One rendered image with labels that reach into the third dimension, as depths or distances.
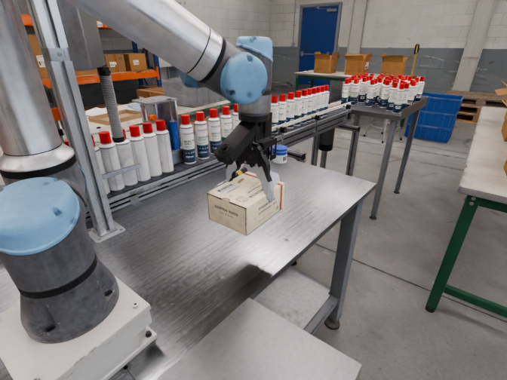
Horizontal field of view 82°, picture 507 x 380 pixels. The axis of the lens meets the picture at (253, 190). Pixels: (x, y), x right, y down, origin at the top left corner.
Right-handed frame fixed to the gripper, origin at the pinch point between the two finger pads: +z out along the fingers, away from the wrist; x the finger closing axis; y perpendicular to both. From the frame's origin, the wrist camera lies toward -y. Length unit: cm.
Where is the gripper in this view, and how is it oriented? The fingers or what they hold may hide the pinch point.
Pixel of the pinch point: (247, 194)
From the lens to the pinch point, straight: 73.8
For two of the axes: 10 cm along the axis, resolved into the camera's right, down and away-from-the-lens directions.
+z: -0.2, 9.0, 4.4
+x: -8.0, -2.8, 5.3
